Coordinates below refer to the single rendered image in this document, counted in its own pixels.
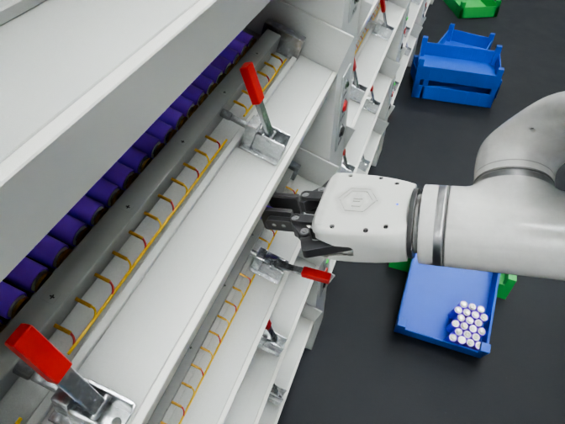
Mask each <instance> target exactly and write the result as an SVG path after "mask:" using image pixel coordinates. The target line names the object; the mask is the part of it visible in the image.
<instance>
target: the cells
mask: <svg viewBox="0 0 565 424"><path fill-rule="evenodd" d="M484 311H485V308H484V307H483V306H481V305H479V306H478V307H477V306H476V305H475V304H474V303H470V304H469V305H468V304H467V301H465V300H462V301H461V302H460V303H459V304H458V305H457V306H456V307H455V308H454V309H453V310H452V311H451V312H450V313H449V318H450V319H452V320H453V321H452V322H451V323H450V324H449V325H448V326H447V327H446V330H447V331H448V332H450V334H449V336H448V337H446V338H445V339H444V341H447V342H452V343H455V344H457V345H461V346H464V347H468V348H471V349H474V350H479V348H480V343H481V342H479V340H480V337H482V336H483V335H485V334H486V330H485V329H484V328H483V327H481V326H482V325H483V323H484V322H486V321H487V320H488V316H487V315H486V314H483V313H484Z"/></svg>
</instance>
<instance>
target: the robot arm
mask: <svg viewBox="0 0 565 424"><path fill-rule="evenodd" d="M564 163H565V91H564V92H560V93H554V94H552V95H549V96H546V97H544V98H542V99H540V100H538V101H536V102H534V103H533V104H531V105H529V106H528V107H526V108H525V109H523V110H521V111H520V112H519V113H518V114H516V115H514V116H513V117H511V118H510V119H508V120H507V121H505V122H504V123H503V124H502V125H501V126H500V127H498V128H497V129H496V130H494V131H493V132H492V133H491V134H490V135H489V136H488V137H487V138H486V139H485V140H484V141H483V143H482V145H481V146H480V148H479V150H478V154H477V157H476V161H475V168H474V176H473V185H472V186H466V187H464V186H448V185H433V184H426V185H425V186H424V189H423V193H422V194H421V192H420V189H419V188H417V184H415V183H410V182H407V181H403V180H399V179H395V178H386V177H380V176H374V175H367V174H357V173H344V172H342V173H337V174H335V175H333V176H332V177H331V178H330V179H329V180H328V181H327V182H326V183H325V184H324V185H323V186H322V187H319V188H317V189H315V190H313V191H303V192H302V193H301V194H300V195H299V194H295V193H274V194H273V196H272V198H271V199H270V201H269V204H270V206H271V207H272V208H271V207H266V208H265V210H264V212H263V214H262V215H261V219H262V222H263V225H264V227H265V228H266V229H268V230H275V231H290V232H294V235H295V236H296V237H297V238H298V239H299V240H300V242H301V249H302V253H303V256H304V257H305V258H310V257H318V256H321V257H324V258H327V259H331V260H337V261H344V262H374V263H377V262H407V261H408V258H413V259H414V258H415V253H417V258H418V263H419V264H426V265H434V266H441V267H442V266H443V267H449V268H462V269H469V270H477V271H484V272H491V273H505V274H512V275H520V276H526V277H534V278H548V279H555V280H562V281H565V192H564V191H561V190H559V189H557V188H555V177H556V173H557V170H558V169H559V168H560V166H561V165H563V164H564ZM304 212H305V213H306V214H309V215H305V214H304ZM307 225H312V228H308V226H307ZM312 239H315V240H317V241H313V240H312Z"/></svg>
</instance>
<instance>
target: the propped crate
mask: <svg viewBox="0 0 565 424"><path fill-rule="evenodd" d="M499 278H500V273H491V272H484V271H477V270H469V269H462V268H449V267H443V266H442V267H441V266H434V265H426V264H419V263H418V258H417V253H415V258H414V259H413V258H411V262H410V265H409V271H408V275H407V278H406V282H405V286H404V291H403V296H402V299H401V303H400V307H399V313H398V316H397V320H396V323H395V327H394V331H395V332H397V333H400V334H403V335H406V336H409V337H413V338H416V339H419V340H422V341H425V342H429V343H432V344H436V345H438V346H441V347H445V348H449V349H451V350H454V351H457V352H462V353H465V354H467V355H470V356H473V357H476V358H481V357H483V356H485V355H487V354H489V353H490V349H491V345H490V344H489V339H490V334H491V329H492V324H493V318H494V309H495V304H496V299H497V293H498V288H499ZM462 300H465V301H467V304H468V305H469V304H470V303H474V304H475V305H476V306H477V307H478V306H479V305H481V306H483V307H484V308H485V311H484V313H483V314H486V315H487V316H488V320H487V321H486V322H484V323H483V325H482V326H481V327H483V328H484V329H485V330H486V334H485V335H483V336H482V337H480V340H479V342H481V343H480V348H479V350H474V349H471V348H468V347H464V346H461V345H457V344H455V343H452V342H447V341H444V339H445V338H446V337H448V336H449V334H450V332H448V331H447V330H446V327H447V326H448V325H449V324H450V323H451V322H452V321H453V320H452V319H450V318H449V313H450V312H451V311H452V310H453V309H454V308H455V307H456V306H457V305H458V304H459V303H460V302H461V301H462Z"/></svg>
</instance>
